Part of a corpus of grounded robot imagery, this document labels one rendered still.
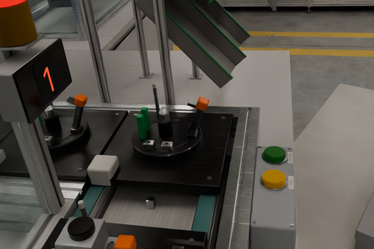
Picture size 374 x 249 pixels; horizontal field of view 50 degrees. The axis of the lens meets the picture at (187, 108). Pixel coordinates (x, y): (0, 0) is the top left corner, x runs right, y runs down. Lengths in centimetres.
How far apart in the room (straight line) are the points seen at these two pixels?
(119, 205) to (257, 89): 61
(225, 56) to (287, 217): 52
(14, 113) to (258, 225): 38
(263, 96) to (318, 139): 25
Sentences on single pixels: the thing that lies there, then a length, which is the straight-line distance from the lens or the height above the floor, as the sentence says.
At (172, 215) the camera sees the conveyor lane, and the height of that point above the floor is 92.
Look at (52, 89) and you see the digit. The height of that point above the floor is 119.
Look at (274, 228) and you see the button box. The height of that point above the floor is 96.
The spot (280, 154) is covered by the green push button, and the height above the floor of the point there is 97.
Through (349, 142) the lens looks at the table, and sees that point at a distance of 101.
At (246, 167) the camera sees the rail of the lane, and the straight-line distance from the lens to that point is 74.
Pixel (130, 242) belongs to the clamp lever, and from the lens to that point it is 48.
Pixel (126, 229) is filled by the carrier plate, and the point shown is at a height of 97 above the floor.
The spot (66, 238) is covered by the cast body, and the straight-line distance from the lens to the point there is 49.
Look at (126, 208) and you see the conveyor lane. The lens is 76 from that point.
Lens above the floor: 143
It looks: 30 degrees down
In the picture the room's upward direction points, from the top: 5 degrees counter-clockwise
